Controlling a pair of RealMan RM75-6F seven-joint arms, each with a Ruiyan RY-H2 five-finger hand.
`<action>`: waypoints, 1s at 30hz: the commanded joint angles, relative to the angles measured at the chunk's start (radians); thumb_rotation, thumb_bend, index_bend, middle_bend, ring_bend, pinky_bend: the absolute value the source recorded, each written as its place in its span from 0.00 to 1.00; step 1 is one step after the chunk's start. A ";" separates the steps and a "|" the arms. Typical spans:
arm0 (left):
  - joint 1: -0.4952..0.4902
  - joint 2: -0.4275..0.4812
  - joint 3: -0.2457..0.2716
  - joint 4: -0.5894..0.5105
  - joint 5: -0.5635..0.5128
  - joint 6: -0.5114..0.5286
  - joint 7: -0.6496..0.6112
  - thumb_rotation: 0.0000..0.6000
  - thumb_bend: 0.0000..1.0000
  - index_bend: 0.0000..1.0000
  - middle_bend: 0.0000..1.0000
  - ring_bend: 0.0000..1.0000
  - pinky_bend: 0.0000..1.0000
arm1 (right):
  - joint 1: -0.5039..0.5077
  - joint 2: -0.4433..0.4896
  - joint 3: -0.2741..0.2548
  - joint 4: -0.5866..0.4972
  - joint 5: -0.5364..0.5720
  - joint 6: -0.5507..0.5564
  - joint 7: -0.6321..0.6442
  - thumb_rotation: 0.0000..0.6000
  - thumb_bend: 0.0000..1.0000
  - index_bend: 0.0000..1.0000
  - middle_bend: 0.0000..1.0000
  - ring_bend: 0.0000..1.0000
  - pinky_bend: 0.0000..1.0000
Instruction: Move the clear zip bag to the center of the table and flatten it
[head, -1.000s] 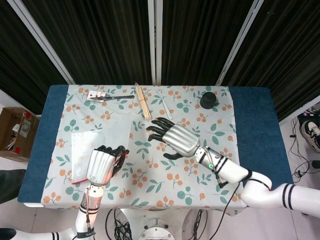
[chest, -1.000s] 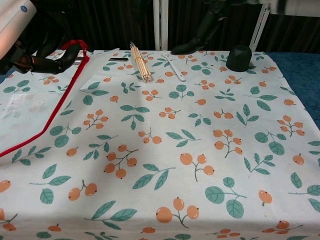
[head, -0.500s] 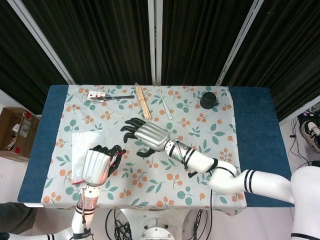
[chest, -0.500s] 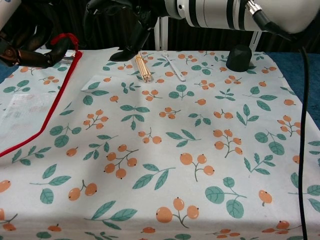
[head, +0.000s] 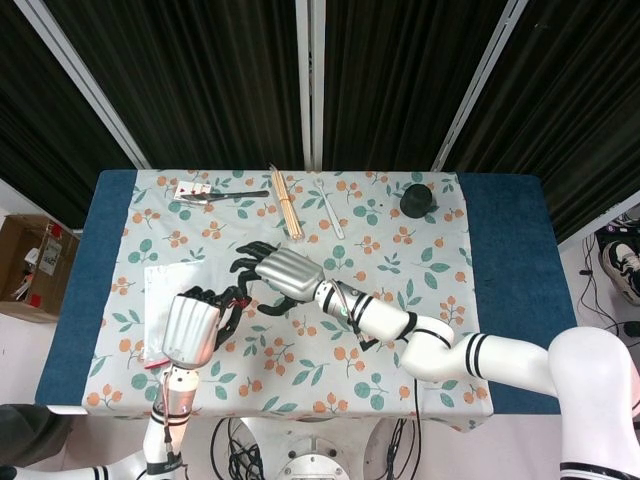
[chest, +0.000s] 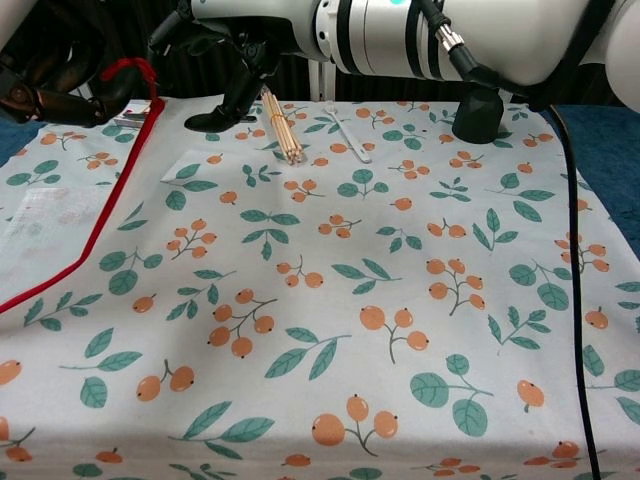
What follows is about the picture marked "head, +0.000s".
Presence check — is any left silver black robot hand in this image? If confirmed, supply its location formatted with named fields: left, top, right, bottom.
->
left=160, top=285, right=251, bottom=370

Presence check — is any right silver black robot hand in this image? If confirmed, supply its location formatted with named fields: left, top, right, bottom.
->
left=229, top=240, right=326, bottom=316

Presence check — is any clear plastic zip bag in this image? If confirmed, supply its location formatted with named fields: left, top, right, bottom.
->
left=141, top=258, right=261, bottom=370

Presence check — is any floral print tablecloth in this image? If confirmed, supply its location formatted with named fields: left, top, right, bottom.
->
left=81, top=169, right=495, bottom=433

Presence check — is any bundle of wooden skewers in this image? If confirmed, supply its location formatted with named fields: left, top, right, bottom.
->
left=269, top=163, right=304, bottom=242

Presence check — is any white plastic fork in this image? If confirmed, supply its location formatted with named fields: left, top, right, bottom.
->
left=314, top=178, right=347, bottom=241

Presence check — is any metal spoon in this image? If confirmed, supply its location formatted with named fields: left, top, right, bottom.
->
left=180, top=190, right=270, bottom=204

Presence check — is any playing card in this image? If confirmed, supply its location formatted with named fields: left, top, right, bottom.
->
left=173, top=181, right=213, bottom=198

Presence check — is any black round cap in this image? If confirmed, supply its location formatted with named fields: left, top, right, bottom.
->
left=399, top=183, right=438, bottom=219

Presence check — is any cardboard box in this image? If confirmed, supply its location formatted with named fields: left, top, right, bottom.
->
left=0, top=214, right=81, bottom=324

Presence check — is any blue table cover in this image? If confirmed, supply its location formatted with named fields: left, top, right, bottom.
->
left=35, top=169, right=585, bottom=415

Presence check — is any black and white sneaker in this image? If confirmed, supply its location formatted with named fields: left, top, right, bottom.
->
left=599, top=240, right=640, bottom=306

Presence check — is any robot base with cables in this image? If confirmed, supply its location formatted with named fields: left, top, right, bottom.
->
left=185, top=417, right=417, bottom=480

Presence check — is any white partition frame post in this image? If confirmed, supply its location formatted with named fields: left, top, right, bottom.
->
left=432, top=0, right=530, bottom=172
left=12, top=0, right=152, bottom=170
left=294, top=0, right=327, bottom=171

